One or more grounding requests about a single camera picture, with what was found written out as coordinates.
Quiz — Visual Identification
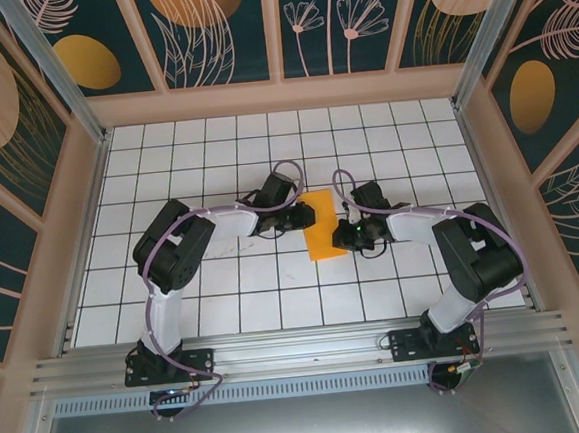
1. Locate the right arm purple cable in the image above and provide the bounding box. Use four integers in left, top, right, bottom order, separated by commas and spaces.
330, 153, 540, 404

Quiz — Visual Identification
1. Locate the grey slotted cable duct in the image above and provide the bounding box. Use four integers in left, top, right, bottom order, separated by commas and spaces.
50, 368, 434, 418

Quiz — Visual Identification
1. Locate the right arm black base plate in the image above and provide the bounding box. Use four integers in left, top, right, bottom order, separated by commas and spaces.
387, 322, 482, 364

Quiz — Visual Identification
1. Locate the orange cloth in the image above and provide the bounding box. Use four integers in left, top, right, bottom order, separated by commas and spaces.
298, 186, 350, 264

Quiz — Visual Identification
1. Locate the grey metal sheet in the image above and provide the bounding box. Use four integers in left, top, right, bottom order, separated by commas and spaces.
31, 372, 579, 433

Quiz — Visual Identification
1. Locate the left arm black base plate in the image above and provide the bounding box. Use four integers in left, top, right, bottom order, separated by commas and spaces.
123, 347, 218, 389

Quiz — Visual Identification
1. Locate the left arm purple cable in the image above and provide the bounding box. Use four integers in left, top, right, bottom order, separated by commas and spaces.
132, 158, 326, 425

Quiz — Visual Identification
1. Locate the small circuit board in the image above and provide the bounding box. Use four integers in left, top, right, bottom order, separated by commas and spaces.
448, 359, 484, 383
149, 384, 195, 407

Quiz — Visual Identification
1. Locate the aluminium frame post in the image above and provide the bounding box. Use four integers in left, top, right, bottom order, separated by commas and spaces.
0, 0, 114, 153
442, 0, 555, 110

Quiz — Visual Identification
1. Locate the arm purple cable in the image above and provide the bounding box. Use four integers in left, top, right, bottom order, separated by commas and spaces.
330, 153, 540, 404
132, 158, 326, 425

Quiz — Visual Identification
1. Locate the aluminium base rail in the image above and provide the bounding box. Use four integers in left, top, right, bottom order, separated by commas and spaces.
26, 307, 577, 398

